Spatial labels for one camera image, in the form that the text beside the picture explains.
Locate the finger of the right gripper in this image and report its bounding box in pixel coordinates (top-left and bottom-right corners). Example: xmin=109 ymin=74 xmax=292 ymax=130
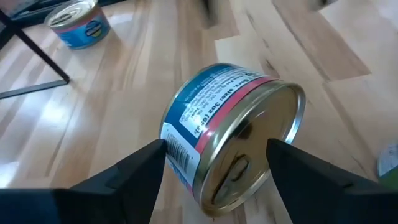
xmin=201 ymin=0 xmax=220 ymax=27

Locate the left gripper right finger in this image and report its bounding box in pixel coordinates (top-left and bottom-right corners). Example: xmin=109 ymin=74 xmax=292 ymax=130
xmin=266 ymin=138 xmax=398 ymax=224

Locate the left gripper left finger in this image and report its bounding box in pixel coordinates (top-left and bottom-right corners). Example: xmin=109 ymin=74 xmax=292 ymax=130
xmin=0 ymin=138 xmax=168 ymax=224

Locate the Bumble Bee tuna can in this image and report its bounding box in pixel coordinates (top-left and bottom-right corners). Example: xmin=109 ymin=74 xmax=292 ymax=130
xmin=376 ymin=143 xmax=398 ymax=191

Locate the blue Wild Planet can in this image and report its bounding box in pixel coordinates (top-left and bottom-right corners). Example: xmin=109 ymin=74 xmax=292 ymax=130
xmin=159 ymin=62 xmax=307 ymax=218
xmin=44 ymin=0 xmax=112 ymax=50

